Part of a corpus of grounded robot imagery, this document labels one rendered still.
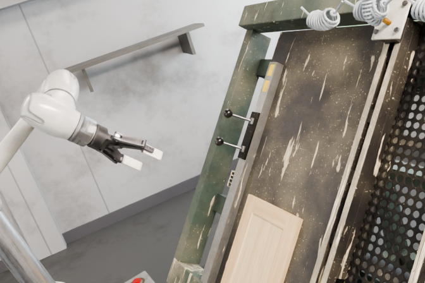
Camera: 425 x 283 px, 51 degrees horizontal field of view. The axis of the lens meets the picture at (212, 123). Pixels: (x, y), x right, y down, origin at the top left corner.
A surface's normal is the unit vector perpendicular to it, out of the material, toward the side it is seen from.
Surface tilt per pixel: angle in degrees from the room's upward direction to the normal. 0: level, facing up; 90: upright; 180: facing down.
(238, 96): 90
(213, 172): 90
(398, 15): 50
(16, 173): 90
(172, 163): 90
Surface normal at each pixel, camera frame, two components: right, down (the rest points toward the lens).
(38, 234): 0.31, 0.21
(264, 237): -0.83, -0.28
